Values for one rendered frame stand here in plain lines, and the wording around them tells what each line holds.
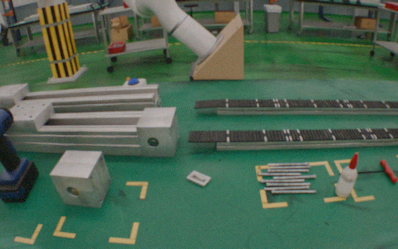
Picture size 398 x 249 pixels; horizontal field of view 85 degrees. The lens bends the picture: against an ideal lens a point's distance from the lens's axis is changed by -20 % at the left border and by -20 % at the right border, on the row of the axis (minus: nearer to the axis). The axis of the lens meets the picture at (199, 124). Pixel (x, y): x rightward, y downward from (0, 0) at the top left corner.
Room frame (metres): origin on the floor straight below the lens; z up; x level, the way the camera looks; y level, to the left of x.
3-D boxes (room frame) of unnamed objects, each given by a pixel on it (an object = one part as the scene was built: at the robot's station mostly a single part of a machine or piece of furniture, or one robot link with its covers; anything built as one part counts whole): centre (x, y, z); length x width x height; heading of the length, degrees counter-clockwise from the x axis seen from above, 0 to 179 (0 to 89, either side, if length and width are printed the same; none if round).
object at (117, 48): (3.82, 0.87, 0.50); 1.03 x 0.55 x 1.01; 99
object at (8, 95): (0.87, 0.78, 0.87); 0.16 x 0.11 x 0.07; 84
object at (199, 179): (0.47, 0.01, 0.78); 0.05 x 0.03 x 0.01; 53
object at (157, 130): (0.63, 0.11, 0.83); 0.12 x 0.09 x 0.10; 174
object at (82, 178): (0.44, 0.28, 0.83); 0.11 x 0.10 x 0.10; 174
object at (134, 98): (0.85, 0.53, 0.82); 0.80 x 0.10 x 0.09; 84
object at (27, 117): (0.66, 0.55, 0.87); 0.16 x 0.11 x 0.07; 84
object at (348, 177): (0.37, -0.32, 0.84); 0.04 x 0.04 x 0.12
